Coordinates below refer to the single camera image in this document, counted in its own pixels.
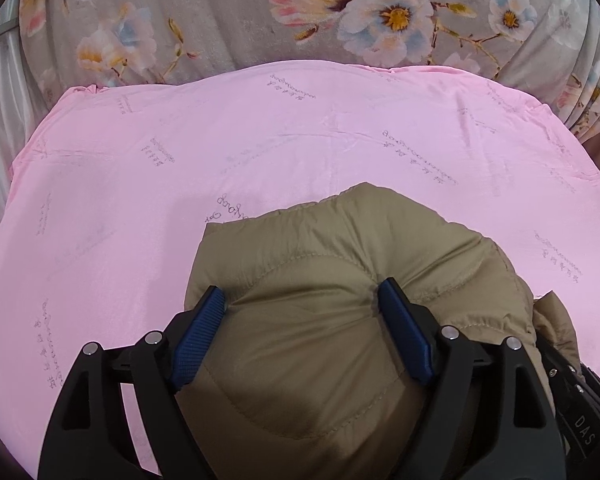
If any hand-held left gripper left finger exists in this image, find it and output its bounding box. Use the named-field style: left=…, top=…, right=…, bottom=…
left=37, top=285, right=227, bottom=480

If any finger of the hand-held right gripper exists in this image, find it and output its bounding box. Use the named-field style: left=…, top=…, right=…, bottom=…
left=533, top=332, right=582, bottom=386

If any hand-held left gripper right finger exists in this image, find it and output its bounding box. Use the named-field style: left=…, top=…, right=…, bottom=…
left=377, top=277, right=567, bottom=480

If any khaki quilted jacket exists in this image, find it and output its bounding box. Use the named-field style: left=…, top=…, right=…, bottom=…
left=175, top=182, right=582, bottom=480

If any pink bed sheet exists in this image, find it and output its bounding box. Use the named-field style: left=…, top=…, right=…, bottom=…
left=0, top=59, right=600, bottom=480

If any white satin curtain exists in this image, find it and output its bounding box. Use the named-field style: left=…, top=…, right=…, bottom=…
left=0, top=35, right=48, bottom=258

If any grey floral quilt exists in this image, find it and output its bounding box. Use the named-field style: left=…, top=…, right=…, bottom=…
left=17, top=0, right=600, bottom=145

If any grey metal rod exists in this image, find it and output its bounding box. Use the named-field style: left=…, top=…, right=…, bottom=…
left=0, top=17, right=23, bottom=48

